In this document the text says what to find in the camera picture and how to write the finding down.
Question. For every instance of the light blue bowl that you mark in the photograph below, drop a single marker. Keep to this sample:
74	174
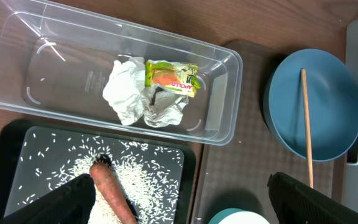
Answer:
237	216

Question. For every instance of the yellow green wrapper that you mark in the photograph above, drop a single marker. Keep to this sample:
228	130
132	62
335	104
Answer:
179	78

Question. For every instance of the orange carrot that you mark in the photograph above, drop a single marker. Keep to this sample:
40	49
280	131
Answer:
110	189

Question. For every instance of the clear plastic bin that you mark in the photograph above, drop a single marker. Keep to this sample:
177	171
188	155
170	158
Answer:
55	61

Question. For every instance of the dark blue plate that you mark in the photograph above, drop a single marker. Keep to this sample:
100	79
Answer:
333	104

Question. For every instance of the brown serving tray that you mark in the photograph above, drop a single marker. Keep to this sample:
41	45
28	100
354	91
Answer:
235	175

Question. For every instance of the black waste tray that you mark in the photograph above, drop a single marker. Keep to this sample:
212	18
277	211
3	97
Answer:
12	138

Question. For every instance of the white rice pile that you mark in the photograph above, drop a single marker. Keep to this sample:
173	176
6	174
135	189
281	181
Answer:
149	175

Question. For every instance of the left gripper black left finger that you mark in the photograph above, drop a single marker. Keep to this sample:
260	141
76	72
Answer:
68	204

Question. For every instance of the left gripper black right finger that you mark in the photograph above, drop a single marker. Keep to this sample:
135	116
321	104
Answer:
295	202

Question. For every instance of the white napkin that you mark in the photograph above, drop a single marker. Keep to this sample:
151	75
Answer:
127	94

